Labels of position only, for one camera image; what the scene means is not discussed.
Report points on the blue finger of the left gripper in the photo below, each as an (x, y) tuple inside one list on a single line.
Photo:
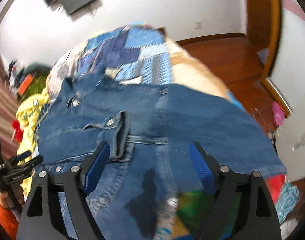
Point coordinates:
[(16, 159), (24, 170)]

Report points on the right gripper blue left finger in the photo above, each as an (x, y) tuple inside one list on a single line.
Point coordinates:
[(78, 185)]

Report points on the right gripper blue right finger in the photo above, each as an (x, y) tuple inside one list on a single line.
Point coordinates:
[(220, 182)]

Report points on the blue denim jacket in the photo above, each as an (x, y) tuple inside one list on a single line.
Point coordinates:
[(149, 129)]

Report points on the orange sleeve forearm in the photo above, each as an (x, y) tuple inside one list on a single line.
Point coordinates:
[(7, 219)]

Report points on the pile of clothes in corner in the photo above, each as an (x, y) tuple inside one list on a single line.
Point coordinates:
[(16, 72)]

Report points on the red plush toy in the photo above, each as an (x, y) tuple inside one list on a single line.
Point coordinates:
[(17, 132)]

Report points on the yellow cartoon blanket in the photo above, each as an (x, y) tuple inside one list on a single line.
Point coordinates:
[(28, 115)]

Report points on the red gold striped curtain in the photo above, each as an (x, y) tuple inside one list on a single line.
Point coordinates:
[(8, 108)]

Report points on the orange shoe box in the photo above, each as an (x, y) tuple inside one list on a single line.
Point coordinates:
[(25, 84)]

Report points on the dark grey neck pillow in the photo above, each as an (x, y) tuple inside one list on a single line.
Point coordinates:
[(36, 67)]

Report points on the pink croc shoe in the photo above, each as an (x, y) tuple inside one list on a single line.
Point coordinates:
[(278, 114)]

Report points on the colourful fleece blanket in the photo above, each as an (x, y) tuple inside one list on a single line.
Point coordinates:
[(197, 72)]

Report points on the white wardrobe sliding door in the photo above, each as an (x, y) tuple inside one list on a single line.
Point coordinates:
[(288, 78)]

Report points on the blue patchwork bed quilt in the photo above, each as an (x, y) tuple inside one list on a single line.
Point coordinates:
[(135, 53)]

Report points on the brown wooden door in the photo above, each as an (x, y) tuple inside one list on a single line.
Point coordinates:
[(264, 28)]

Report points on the white wall socket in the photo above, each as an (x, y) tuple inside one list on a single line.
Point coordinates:
[(198, 25)]

